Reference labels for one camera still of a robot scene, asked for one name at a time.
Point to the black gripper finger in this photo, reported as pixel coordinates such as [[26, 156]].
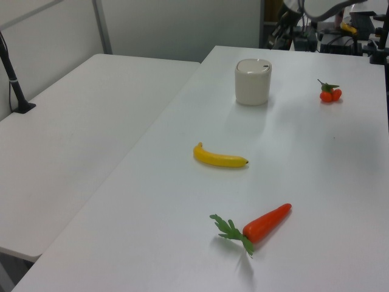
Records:
[[276, 33], [284, 34]]

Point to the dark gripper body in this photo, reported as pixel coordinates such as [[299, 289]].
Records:
[[288, 19]]

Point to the beige swing bin lid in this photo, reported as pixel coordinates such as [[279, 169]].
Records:
[[252, 65]]

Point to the white ceramic cup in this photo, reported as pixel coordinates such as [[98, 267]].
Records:
[[252, 89]]

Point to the black equipment box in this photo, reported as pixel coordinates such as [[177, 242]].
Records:
[[334, 43]]

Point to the yellow black tool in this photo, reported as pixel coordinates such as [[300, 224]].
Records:
[[349, 28]]

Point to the orange tangerine cluster with leaves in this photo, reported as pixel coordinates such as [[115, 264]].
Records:
[[327, 96]]

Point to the yellow toy banana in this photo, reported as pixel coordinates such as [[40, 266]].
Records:
[[218, 159]]

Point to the orange toy carrot green leaves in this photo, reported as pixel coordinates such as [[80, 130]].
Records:
[[267, 222]]

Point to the white side table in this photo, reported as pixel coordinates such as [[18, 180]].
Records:
[[76, 137]]

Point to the black clamp camera stand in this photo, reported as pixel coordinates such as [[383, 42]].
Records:
[[380, 52]]

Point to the grey partition frame post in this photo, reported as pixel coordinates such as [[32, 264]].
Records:
[[103, 30]]

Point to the black pole camera stand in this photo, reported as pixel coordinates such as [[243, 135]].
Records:
[[19, 92]]

